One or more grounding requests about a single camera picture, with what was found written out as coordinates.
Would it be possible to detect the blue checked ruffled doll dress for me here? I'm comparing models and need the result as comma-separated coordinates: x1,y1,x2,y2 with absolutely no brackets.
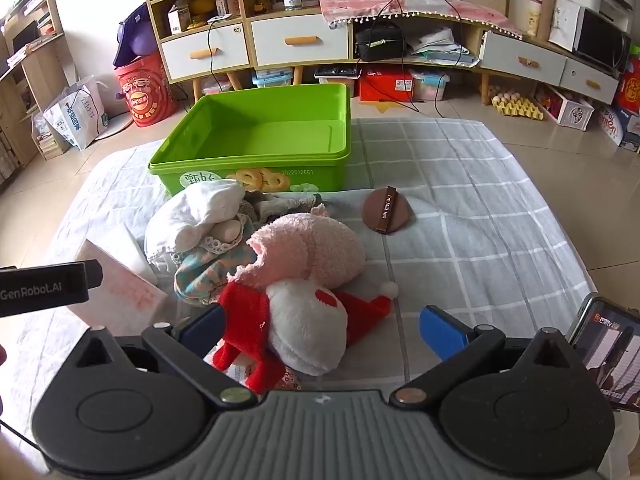
173,212,259,307

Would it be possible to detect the white cloth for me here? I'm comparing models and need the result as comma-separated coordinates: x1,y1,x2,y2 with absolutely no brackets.
144,179,246,275

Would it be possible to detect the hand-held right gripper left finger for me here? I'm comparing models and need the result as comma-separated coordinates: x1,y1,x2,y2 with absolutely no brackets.
65,304,258,411

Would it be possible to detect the low wooden tv cabinet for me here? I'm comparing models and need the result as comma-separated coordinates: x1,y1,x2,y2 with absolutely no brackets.
320,0,628,107

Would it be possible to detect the clear storage box dark lid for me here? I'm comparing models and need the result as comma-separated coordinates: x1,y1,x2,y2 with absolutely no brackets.
314,65,362,97

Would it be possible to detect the white patterned box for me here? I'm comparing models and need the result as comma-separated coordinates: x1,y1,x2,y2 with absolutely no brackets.
541,84,596,132

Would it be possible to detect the yellow egg tray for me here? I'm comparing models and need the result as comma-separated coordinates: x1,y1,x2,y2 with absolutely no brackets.
489,84,545,122

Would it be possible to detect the smartphone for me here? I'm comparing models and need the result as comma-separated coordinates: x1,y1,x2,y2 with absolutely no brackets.
566,292,640,415

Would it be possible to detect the red cardboard box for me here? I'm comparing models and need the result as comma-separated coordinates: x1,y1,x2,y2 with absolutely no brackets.
358,64,416,104

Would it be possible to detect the grey checked bed sheet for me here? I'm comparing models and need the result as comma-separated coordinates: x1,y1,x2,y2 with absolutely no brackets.
0,117,593,401

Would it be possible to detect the purple bag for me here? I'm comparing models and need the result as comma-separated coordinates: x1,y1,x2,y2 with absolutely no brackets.
112,2,162,68

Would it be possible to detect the red and white plush toy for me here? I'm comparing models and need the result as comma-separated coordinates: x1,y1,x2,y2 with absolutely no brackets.
210,277,399,395

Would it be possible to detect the red printed packet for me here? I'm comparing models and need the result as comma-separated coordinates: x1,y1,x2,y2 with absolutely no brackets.
224,360,304,393

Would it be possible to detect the white paper shopping bag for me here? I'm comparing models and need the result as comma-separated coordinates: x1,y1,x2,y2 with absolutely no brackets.
42,75,109,151

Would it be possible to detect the grey towel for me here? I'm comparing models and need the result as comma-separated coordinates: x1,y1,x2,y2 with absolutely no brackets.
239,191,327,222

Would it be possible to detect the grey drawer with wooden handle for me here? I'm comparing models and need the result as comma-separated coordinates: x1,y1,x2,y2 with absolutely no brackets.
479,31,569,87
558,57,621,106

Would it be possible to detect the wooden bookshelf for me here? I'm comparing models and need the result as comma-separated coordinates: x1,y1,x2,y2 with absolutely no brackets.
0,0,69,183

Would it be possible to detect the cream plush toy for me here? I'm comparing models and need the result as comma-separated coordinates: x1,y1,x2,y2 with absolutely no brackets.
209,217,246,249

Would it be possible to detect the white drawer with wooden handle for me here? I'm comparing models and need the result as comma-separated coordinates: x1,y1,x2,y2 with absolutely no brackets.
160,35,250,81
249,13,350,67

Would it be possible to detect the pale storage box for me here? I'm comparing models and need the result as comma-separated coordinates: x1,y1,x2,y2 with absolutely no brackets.
412,71,452,103

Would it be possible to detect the black bag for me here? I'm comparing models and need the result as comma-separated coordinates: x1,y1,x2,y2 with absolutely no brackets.
353,23,405,62

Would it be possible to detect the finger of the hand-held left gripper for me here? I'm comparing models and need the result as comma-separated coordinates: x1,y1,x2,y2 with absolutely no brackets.
75,259,105,293

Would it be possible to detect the red printed bucket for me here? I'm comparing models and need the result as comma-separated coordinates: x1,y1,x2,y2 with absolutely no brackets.
113,54,179,128

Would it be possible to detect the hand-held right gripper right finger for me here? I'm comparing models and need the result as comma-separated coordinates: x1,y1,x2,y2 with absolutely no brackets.
389,304,592,409

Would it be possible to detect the brown round powder puff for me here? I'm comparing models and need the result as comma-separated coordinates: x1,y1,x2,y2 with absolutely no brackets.
362,185,415,235

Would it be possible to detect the pink plush toy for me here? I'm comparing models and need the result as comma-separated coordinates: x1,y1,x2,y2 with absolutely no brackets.
247,207,367,295

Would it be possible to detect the small clear storage box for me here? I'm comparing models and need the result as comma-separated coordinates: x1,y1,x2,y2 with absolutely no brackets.
201,76,237,99

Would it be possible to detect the green plastic storage box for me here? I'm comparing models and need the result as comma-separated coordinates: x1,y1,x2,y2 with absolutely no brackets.
148,83,352,196

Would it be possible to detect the clear storage box blue lid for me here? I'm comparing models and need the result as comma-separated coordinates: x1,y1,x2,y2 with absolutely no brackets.
251,67,294,94

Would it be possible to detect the black microwave oven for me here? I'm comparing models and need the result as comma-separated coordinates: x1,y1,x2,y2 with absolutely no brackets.
572,6,632,74

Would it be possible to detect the pink tasselled cloth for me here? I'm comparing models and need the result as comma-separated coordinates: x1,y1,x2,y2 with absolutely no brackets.
319,0,524,38

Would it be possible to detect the red printed carton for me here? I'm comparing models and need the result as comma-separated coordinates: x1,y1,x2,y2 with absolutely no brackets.
592,104,640,154

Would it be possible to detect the black cable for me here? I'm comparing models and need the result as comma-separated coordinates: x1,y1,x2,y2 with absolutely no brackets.
206,15,238,95
357,0,463,117

